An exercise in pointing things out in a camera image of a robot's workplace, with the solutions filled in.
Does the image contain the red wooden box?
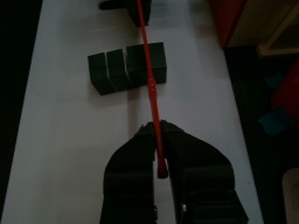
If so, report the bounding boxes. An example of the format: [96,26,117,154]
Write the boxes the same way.
[208,0,299,57]

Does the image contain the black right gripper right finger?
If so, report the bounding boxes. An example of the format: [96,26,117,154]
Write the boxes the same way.
[160,119,250,224]

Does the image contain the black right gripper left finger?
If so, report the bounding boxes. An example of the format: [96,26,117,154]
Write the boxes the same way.
[97,122,159,224]

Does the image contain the white cutting board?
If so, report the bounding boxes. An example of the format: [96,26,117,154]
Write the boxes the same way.
[0,0,267,224]

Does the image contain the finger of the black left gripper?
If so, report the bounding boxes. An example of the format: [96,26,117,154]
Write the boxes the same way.
[97,0,129,11]
[125,0,153,29]

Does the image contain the blue tape piece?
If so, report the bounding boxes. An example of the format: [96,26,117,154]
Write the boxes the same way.
[256,108,295,137]
[263,73,286,88]

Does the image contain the red plastic cup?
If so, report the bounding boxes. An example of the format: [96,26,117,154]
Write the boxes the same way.
[270,60,299,124]

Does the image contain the dark green sushi slice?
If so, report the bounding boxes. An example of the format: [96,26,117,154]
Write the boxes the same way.
[105,48,133,92]
[88,52,117,96]
[125,44,151,88]
[147,42,168,86]

